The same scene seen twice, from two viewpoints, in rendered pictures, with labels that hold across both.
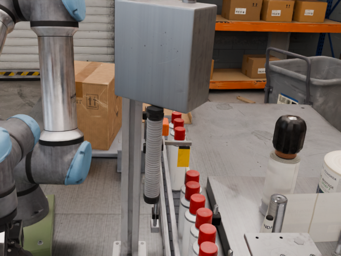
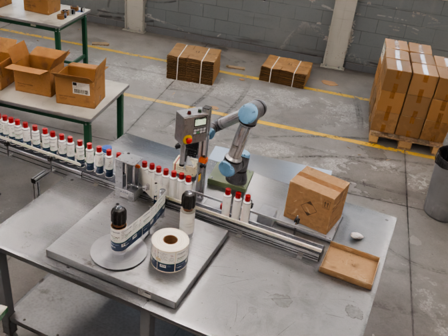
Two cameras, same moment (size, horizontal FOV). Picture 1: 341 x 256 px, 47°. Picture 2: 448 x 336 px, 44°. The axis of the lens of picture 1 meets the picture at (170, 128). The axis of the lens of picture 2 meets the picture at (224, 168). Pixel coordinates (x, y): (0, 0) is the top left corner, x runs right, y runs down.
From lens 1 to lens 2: 3.62 m
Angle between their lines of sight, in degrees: 98
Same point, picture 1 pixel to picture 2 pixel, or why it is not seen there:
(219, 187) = (215, 229)
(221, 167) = (245, 253)
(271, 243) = (137, 159)
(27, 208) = not seen: hidden behind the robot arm
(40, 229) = (221, 179)
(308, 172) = (217, 286)
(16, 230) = (191, 149)
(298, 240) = (133, 162)
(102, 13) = not seen: outside the picture
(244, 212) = not seen: hidden behind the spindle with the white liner
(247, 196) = (202, 233)
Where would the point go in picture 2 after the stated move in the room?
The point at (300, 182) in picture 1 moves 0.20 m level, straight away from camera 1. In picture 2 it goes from (200, 258) to (223, 279)
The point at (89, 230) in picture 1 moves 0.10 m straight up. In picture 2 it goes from (218, 195) to (220, 182)
